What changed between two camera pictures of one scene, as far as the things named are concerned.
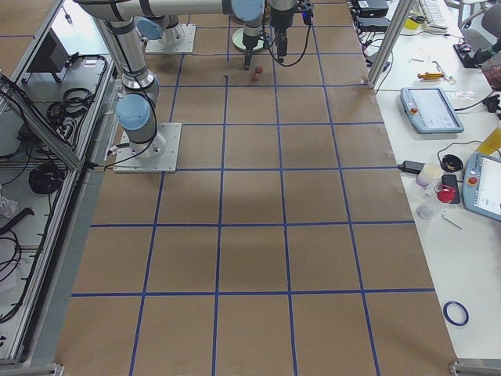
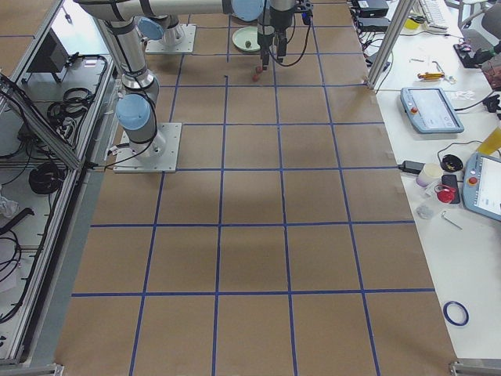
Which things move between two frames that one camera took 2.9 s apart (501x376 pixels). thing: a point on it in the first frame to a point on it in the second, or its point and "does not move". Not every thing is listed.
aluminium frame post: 380,66 does not move
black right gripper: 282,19 does not move
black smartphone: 451,179 does not move
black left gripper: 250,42 to 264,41
